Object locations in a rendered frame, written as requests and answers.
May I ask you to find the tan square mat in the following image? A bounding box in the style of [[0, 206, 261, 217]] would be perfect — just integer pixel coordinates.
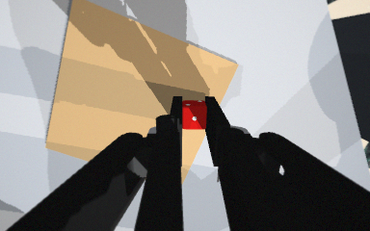
[[45, 0, 238, 162]]

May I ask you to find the red die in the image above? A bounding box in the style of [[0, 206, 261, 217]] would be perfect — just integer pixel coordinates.
[[182, 100, 207, 129]]

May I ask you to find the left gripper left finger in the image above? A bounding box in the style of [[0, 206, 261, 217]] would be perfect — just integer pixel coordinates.
[[6, 96, 184, 231]]

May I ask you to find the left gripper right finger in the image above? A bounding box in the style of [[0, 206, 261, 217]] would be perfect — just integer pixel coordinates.
[[205, 96, 370, 231]]

